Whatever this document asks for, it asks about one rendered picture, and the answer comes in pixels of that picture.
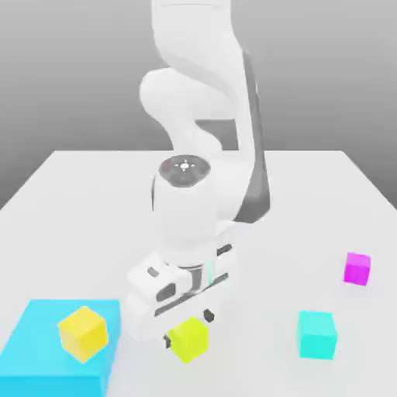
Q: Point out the large blue box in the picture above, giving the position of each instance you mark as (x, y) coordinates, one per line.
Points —
(28, 366)

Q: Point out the small lime cube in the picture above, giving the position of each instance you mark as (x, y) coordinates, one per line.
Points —
(189, 339)

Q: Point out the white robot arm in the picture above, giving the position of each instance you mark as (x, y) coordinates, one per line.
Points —
(192, 93)

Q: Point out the small turquoise cube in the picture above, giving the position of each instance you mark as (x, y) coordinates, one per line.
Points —
(316, 336)

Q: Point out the small magenta cube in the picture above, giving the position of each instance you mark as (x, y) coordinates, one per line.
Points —
(357, 269)

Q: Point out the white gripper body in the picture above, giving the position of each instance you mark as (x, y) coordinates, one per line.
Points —
(141, 319)

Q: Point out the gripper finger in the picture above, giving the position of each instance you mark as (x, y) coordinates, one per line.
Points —
(209, 315)
(167, 341)

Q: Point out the small yellow cube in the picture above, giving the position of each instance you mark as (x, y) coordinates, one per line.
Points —
(83, 333)

